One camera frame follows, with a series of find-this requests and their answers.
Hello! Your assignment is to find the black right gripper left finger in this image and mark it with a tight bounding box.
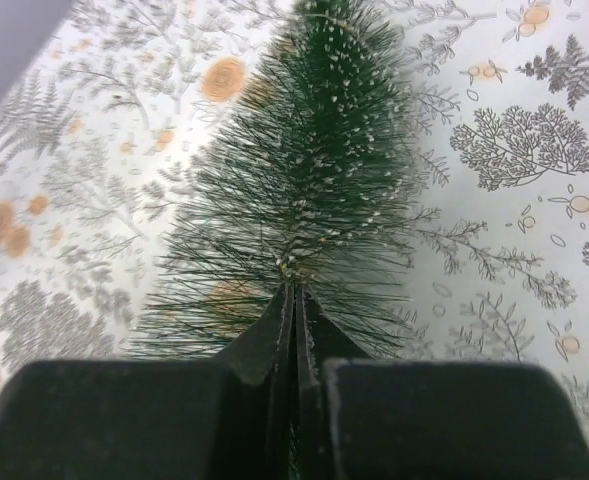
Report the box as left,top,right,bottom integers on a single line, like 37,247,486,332
0,285,294,479

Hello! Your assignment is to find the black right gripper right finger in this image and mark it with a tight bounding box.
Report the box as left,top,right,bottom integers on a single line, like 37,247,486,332
295,286,589,479

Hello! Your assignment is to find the small green christmas tree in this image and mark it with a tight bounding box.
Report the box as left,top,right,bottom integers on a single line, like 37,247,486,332
133,1,419,358

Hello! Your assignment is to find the floral paper mat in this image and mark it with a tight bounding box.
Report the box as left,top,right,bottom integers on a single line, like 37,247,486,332
0,1,589,432

